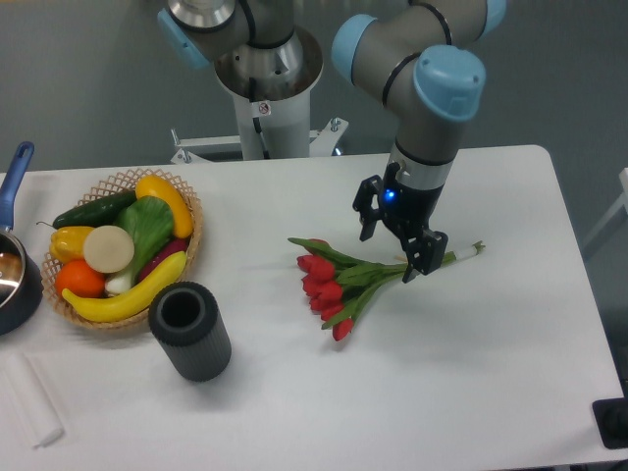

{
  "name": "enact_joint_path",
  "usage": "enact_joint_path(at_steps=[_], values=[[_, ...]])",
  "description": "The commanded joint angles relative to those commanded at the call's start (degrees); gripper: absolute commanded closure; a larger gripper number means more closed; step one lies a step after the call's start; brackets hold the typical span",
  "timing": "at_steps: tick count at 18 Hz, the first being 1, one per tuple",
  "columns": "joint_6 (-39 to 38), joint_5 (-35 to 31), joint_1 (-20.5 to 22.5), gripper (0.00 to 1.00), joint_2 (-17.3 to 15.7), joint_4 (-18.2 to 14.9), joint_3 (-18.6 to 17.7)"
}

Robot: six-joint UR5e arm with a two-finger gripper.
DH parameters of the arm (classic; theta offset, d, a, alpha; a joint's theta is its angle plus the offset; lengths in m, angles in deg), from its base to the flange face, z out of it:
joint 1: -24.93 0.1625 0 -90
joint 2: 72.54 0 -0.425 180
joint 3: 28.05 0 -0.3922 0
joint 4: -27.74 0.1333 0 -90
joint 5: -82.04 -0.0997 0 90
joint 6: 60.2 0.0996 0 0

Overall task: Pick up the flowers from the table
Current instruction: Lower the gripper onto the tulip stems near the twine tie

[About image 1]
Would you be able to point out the red tulip bouquet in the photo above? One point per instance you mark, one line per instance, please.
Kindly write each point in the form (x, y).
(338, 286)

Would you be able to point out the woven wicker basket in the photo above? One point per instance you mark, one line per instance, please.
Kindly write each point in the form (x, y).
(122, 181)

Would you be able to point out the white furniture at right edge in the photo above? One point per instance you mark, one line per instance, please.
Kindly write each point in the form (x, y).
(611, 220)

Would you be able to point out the white metal base frame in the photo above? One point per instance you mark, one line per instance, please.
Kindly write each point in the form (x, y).
(324, 142)

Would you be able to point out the green cucumber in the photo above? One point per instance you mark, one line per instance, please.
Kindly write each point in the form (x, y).
(95, 213)

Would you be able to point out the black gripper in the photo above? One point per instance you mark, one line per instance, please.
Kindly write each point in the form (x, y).
(406, 213)

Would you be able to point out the green bok choy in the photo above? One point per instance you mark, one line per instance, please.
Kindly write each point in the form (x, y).
(149, 221)

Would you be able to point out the blue-handled dark saucepan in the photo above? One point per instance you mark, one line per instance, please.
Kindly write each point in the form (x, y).
(21, 285)

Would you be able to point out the black device at table edge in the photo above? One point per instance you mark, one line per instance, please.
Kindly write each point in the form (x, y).
(611, 419)

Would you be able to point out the yellow bell pepper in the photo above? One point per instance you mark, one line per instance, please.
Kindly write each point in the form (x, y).
(66, 244)

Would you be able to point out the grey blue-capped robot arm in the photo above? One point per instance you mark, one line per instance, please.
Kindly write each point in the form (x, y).
(417, 65)

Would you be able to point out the round beige disc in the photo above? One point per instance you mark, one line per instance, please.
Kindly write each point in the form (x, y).
(108, 249)

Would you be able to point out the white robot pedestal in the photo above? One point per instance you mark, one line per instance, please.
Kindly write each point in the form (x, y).
(270, 89)

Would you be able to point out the short yellow squash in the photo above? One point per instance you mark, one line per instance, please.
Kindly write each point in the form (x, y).
(160, 188)

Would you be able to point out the long yellow squash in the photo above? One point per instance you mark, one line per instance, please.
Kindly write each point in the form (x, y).
(123, 306)

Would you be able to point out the dark grey ribbed vase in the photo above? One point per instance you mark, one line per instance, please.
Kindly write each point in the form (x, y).
(186, 320)

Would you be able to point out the purple eggplant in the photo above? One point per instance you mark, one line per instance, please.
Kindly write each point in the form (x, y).
(173, 246)

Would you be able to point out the white folded cloth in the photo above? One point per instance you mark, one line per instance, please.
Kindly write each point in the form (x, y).
(35, 410)

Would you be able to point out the orange fruit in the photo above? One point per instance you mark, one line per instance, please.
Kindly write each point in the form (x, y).
(81, 279)

